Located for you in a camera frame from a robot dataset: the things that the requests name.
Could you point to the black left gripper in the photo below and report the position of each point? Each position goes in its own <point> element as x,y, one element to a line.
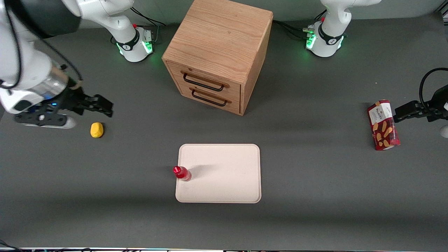
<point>438,101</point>

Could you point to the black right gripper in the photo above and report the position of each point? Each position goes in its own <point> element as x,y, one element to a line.
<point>72,99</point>

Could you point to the red coke bottle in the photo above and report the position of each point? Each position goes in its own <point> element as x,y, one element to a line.
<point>183,174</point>

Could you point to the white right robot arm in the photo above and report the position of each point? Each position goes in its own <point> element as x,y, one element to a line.
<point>28,63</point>

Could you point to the cream plastic tray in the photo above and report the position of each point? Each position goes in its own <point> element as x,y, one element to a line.
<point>227,175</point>

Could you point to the small yellow lemon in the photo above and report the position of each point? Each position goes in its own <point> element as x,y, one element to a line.
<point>97,130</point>

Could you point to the red tartan cookie box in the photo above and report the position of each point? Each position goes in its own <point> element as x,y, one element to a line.
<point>383,129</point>

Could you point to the wooden drawer front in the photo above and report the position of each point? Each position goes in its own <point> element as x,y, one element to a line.
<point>234,105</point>
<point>234,90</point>

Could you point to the wooden drawer cabinet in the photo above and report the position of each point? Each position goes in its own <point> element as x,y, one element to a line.
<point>217,35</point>

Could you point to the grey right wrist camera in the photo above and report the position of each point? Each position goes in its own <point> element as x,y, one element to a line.
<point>42,120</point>

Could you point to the aluminium frame rail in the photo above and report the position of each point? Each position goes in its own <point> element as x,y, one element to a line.
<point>443,13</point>

